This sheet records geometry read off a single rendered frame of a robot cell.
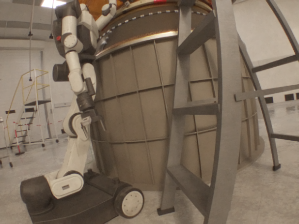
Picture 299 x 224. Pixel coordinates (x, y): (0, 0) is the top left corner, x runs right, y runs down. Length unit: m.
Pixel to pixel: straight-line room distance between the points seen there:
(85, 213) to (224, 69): 0.89
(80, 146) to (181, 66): 0.72
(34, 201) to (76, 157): 0.37
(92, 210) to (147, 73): 0.99
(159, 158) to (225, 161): 0.89
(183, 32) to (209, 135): 0.78
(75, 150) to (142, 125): 0.55
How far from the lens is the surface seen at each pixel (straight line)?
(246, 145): 1.65
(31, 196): 1.00
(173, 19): 1.56
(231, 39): 0.55
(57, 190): 0.99
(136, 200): 1.06
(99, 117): 0.86
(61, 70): 1.06
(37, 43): 9.60
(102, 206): 0.99
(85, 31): 1.17
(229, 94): 0.48
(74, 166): 1.05
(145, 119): 1.27
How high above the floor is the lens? 0.63
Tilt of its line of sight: 1 degrees down
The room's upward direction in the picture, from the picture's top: 10 degrees counter-clockwise
